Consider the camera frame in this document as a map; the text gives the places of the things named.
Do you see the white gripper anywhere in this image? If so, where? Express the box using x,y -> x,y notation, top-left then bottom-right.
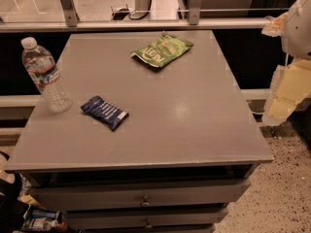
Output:
261,0 -> 311,126

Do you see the green jalapeno chip bag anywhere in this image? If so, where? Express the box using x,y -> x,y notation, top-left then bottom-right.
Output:
130,32 -> 193,69

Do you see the blue snack bag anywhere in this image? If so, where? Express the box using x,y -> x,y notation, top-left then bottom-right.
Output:
81,95 -> 129,131

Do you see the black bag on floor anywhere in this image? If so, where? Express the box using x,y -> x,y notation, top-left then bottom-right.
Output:
0,150 -> 32,233

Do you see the grey drawer cabinet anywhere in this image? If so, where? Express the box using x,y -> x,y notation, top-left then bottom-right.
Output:
8,30 -> 273,233

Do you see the top drawer knob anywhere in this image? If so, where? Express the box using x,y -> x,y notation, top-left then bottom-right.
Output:
140,196 -> 151,208

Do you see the drawer knob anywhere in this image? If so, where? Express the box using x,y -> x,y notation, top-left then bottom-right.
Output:
140,196 -> 151,208
144,221 -> 153,229

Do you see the clear plastic water bottle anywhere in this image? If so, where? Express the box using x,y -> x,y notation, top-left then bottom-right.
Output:
21,37 -> 72,113

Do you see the bottle on floor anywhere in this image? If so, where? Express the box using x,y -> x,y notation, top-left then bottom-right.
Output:
22,217 -> 58,231

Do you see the metal railing frame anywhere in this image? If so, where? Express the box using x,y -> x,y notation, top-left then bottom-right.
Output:
0,0 -> 295,33

